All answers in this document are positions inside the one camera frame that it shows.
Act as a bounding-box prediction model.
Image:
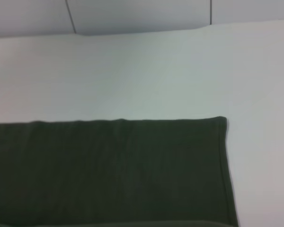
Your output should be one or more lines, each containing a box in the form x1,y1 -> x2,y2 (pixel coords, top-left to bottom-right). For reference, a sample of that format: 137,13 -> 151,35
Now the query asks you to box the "dark green FREE! t-shirt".
0,115 -> 240,227

